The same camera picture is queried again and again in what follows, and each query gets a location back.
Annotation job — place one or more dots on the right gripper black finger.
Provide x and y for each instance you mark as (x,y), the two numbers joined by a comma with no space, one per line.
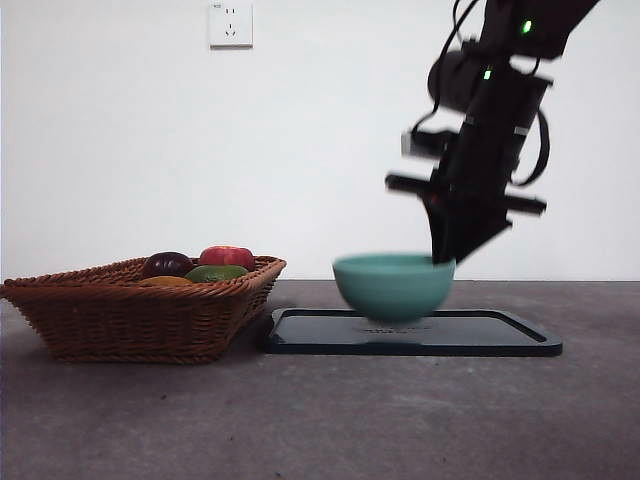
(475,230)
(437,230)

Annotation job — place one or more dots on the teal ceramic bowl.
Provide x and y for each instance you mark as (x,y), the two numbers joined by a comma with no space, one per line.
(392,290)

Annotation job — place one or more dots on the yellow-orange fruit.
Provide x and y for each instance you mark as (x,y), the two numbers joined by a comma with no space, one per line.
(165,281)

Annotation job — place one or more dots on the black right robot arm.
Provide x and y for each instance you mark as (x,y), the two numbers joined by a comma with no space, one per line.
(495,110)

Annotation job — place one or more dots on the dark rectangular tray plate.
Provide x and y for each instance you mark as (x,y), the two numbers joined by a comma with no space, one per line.
(475,332)

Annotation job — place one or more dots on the red apple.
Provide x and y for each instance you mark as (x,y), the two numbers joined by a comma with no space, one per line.
(225,257)

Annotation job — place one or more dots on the green fruit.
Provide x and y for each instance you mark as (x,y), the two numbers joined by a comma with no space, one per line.
(215,274)

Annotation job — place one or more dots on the dark purple round fruit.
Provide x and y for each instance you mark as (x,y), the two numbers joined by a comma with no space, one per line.
(167,264)

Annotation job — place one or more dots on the brown wicker basket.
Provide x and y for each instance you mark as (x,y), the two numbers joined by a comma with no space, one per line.
(125,325)

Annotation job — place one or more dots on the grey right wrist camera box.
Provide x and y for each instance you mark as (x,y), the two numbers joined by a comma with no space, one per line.
(425,141)

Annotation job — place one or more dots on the white wall socket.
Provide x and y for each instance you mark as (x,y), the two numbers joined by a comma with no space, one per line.
(230,25)

